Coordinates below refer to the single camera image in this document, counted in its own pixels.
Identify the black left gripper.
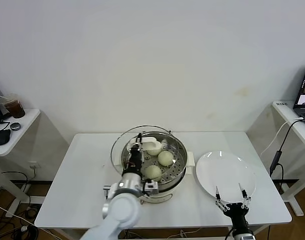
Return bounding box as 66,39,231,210
123,133,145,176

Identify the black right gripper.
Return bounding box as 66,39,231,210
214,182,253,234

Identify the glass lid white handle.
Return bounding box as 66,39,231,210
110,124,185,185

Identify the plastic cup iced coffee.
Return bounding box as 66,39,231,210
0,93,26,119

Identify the stainless steel steamer basket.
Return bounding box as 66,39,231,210
121,131,189,186

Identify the steel steamer pot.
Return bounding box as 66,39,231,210
114,151,195,205

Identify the white round plate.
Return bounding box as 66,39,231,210
195,150,257,203

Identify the white side desk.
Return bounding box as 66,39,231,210
271,100,305,217
0,108,42,217

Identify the black computer mouse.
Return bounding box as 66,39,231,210
0,129,12,146

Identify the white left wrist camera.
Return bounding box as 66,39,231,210
143,181,159,196

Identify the black cable with adapter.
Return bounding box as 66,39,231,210
269,117,305,195

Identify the white laptop cable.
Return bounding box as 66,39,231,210
260,119,302,157

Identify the black floor cable loop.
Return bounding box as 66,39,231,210
1,170,32,201

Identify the white floor cable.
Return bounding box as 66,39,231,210
0,201,27,221

